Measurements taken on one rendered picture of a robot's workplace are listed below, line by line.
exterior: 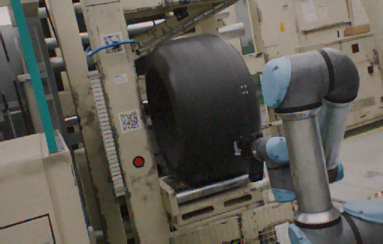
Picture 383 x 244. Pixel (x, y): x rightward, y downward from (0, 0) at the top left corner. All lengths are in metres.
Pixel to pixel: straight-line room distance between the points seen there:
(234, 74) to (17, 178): 0.92
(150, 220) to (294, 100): 0.92
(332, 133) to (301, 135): 0.18
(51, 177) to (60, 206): 0.06
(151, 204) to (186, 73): 0.53
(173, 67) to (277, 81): 0.65
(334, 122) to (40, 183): 0.75
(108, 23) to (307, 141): 0.91
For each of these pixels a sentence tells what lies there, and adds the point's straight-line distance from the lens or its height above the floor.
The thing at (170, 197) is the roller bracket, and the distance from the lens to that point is 1.75.
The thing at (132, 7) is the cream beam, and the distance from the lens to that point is 2.08.
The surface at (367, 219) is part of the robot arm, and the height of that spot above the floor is 0.93.
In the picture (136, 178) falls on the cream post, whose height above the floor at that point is 1.00.
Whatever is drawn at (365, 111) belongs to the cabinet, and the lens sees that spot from 6.68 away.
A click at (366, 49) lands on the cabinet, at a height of 1.04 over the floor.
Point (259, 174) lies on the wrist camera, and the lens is 1.61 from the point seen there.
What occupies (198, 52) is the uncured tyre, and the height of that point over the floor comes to 1.42.
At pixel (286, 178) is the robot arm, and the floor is 1.01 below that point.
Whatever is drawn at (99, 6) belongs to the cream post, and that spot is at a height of 1.65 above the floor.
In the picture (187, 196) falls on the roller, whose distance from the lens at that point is 1.80.
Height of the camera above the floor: 1.41
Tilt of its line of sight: 7 degrees down
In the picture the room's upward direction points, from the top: 11 degrees counter-clockwise
